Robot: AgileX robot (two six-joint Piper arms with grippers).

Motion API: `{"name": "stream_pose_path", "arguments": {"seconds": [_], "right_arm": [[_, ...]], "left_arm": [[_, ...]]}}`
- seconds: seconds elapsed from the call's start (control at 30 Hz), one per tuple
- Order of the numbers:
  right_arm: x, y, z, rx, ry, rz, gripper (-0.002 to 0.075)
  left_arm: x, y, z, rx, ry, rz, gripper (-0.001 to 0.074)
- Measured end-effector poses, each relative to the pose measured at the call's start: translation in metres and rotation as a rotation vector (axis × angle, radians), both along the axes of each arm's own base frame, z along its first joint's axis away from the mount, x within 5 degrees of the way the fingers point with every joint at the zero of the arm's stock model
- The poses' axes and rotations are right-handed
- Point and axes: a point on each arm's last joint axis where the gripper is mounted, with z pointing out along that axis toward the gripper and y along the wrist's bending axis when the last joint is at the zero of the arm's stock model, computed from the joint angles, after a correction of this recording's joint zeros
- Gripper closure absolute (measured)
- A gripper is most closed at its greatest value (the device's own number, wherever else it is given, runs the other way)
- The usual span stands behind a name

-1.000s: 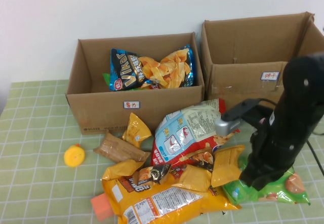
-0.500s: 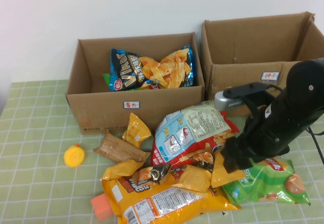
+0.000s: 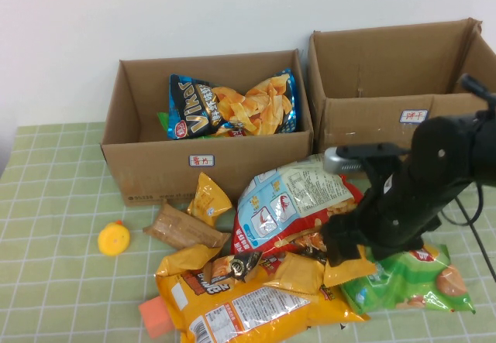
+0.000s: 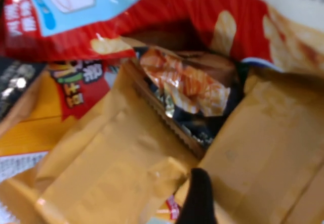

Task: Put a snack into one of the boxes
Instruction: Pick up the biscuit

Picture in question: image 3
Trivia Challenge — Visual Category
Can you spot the black blue Vikas chip bag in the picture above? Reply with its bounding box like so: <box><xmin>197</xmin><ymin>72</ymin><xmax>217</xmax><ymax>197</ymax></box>
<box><xmin>167</xmin><ymin>67</ymin><xmax>298</xmax><ymax>141</ymax></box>

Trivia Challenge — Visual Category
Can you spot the green checked tablecloth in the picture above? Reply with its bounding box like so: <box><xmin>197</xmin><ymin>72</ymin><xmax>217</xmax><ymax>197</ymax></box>
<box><xmin>0</xmin><ymin>122</ymin><xmax>496</xmax><ymax>343</ymax></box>

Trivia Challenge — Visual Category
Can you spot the small green Lay's chip bag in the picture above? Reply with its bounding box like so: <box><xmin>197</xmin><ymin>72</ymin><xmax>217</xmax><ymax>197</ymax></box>
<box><xmin>157</xmin><ymin>111</ymin><xmax>249</xmax><ymax>141</ymax></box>

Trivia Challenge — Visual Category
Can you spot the white blue-edged label sticker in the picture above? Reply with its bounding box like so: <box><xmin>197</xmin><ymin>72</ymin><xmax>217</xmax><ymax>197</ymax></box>
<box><xmin>188</xmin><ymin>153</ymin><xmax>216</xmax><ymax>167</ymax></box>
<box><xmin>399</xmin><ymin>109</ymin><xmax>429</xmax><ymax>125</ymax></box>

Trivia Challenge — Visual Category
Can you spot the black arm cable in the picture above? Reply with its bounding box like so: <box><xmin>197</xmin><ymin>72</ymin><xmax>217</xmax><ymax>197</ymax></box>
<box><xmin>437</xmin><ymin>182</ymin><xmax>496</xmax><ymax>280</ymax></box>

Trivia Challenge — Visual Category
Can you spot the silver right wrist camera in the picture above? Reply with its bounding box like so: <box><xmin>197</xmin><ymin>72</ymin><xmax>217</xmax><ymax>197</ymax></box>
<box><xmin>323</xmin><ymin>142</ymin><xmax>410</xmax><ymax>176</ymax></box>

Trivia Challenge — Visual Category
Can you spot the large yellow snack bag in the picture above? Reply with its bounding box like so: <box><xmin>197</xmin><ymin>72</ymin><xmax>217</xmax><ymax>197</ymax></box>
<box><xmin>155</xmin><ymin>259</ymin><xmax>371</xmax><ymax>343</ymax></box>

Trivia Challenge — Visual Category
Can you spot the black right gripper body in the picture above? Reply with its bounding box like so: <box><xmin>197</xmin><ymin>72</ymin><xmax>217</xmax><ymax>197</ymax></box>
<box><xmin>346</xmin><ymin>160</ymin><xmax>470</xmax><ymax>262</ymax></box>

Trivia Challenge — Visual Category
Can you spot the small black orange snack packet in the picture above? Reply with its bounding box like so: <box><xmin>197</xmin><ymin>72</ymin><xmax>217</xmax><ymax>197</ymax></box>
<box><xmin>290</xmin><ymin>231</ymin><xmax>329</xmax><ymax>262</ymax></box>
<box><xmin>201</xmin><ymin>250</ymin><xmax>264</xmax><ymax>284</ymax></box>

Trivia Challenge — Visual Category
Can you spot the orange foam block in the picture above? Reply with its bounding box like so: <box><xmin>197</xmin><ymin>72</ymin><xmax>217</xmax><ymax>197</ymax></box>
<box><xmin>138</xmin><ymin>295</ymin><xmax>175</xmax><ymax>340</ymax></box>

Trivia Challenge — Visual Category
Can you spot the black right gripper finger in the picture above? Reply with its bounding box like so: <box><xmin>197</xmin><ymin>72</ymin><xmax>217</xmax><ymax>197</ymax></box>
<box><xmin>320</xmin><ymin>213</ymin><xmax>356</xmax><ymax>243</ymax></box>
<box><xmin>326</xmin><ymin>237</ymin><xmax>365</xmax><ymax>269</ymax></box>

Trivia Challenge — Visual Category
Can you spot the small yellow snack packet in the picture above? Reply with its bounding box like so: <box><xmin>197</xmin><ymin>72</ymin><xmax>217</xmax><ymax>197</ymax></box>
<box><xmin>155</xmin><ymin>243</ymin><xmax>222</xmax><ymax>278</ymax></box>
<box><xmin>323</xmin><ymin>244</ymin><xmax>377</xmax><ymax>288</ymax></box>
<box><xmin>273</xmin><ymin>252</ymin><xmax>326</xmax><ymax>296</ymax></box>
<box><xmin>186</xmin><ymin>171</ymin><xmax>233</xmax><ymax>228</ymax></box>

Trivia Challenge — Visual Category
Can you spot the red blue shrimp cracker bag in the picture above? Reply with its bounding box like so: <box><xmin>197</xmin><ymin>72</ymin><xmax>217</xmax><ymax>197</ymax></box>
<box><xmin>231</xmin><ymin>153</ymin><xmax>365</xmax><ymax>259</ymax></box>

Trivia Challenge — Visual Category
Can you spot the large green Lay's chip bag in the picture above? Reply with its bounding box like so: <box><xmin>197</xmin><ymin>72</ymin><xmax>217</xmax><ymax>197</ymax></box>
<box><xmin>339</xmin><ymin>242</ymin><xmax>477</xmax><ymax>316</ymax></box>

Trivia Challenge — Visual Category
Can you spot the brown biscuit packet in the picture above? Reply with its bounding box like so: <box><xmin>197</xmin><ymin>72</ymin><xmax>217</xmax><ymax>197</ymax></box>
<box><xmin>142</xmin><ymin>202</ymin><xmax>233</xmax><ymax>250</ymax></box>

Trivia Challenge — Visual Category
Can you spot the cardboard box with 95338 print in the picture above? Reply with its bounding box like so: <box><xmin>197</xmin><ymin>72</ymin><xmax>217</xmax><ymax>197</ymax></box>
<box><xmin>99</xmin><ymin>50</ymin><xmax>314</xmax><ymax>208</ymax></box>

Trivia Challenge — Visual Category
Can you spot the yellow duck toy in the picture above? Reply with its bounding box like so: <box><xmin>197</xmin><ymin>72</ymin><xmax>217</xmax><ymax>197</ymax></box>
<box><xmin>97</xmin><ymin>221</ymin><xmax>131</xmax><ymax>258</ymax></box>

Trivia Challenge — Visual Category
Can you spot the taped cardboard box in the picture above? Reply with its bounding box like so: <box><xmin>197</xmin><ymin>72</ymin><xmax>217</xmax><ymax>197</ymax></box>
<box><xmin>308</xmin><ymin>17</ymin><xmax>496</xmax><ymax>180</ymax></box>

